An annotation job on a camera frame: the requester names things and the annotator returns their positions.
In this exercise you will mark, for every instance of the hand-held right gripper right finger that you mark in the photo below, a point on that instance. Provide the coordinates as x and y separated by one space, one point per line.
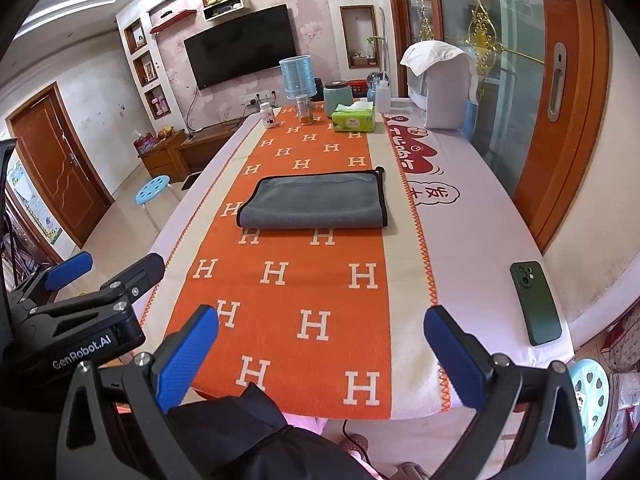
454 360

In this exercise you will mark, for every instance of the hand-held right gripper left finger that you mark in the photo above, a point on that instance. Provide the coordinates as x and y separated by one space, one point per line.
186 355

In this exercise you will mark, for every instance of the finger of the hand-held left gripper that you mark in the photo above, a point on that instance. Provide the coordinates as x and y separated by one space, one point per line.
70 269
142 272

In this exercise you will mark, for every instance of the grey towel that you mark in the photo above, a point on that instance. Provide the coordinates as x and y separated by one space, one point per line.
310 200

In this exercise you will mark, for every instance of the blue round stool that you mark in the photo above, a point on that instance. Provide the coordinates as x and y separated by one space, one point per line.
152 190

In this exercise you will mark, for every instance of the dark green phone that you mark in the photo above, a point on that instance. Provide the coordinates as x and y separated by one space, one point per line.
536 305

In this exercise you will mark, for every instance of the wooden room door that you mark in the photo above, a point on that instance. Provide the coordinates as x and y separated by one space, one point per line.
55 170

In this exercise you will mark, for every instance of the dark jacket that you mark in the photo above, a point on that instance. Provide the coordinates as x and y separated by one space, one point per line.
250 440

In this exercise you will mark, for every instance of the wooden television cabinet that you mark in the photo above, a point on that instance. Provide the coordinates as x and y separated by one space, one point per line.
170 155

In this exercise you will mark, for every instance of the red snack bag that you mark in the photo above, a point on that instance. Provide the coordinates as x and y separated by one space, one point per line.
144 143

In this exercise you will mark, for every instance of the orange printed blanket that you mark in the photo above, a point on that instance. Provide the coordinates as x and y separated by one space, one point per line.
300 280

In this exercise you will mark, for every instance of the light blue patterned stool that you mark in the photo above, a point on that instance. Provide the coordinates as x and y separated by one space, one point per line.
590 395

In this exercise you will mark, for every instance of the white printed tablecloth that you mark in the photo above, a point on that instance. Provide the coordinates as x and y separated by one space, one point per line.
475 220

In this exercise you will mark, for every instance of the pile of plastic packets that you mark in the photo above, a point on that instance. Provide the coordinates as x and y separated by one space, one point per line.
625 385

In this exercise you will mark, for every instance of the white pill bottle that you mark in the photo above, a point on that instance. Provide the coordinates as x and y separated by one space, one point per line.
267 116

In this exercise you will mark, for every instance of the wooden sliding glass door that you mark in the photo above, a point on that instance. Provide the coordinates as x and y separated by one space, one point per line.
560 185

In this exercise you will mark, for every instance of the glass jar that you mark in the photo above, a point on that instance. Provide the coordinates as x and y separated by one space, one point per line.
304 110

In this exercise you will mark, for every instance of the blue plastic water container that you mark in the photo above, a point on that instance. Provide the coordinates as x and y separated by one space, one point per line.
297 77

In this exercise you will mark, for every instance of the green lidded jar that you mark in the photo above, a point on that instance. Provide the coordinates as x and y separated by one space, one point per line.
337 100

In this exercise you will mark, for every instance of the white water dispenser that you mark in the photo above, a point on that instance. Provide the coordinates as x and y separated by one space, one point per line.
445 100

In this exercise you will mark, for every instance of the green tissue box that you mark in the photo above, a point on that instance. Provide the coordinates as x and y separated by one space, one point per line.
353 119

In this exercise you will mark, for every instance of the white squeeze bottle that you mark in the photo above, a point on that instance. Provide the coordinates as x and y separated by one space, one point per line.
382 97

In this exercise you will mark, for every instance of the red container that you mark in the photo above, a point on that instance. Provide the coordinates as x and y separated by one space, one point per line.
359 87

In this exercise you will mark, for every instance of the white cloth cover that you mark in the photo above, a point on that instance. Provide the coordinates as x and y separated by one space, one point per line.
432 57

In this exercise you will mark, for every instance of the golden door ornament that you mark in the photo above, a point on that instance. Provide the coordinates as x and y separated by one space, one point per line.
482 25

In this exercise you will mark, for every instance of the wall poster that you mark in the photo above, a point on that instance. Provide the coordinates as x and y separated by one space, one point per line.
35 205

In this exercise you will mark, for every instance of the black wall television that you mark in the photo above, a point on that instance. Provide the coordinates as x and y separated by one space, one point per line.
240 47

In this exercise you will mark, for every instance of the red wall shelf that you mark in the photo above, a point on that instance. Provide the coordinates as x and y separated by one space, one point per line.
172 21

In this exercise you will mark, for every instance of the yellow wall shelf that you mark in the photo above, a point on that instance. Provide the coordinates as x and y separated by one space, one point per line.
227 7

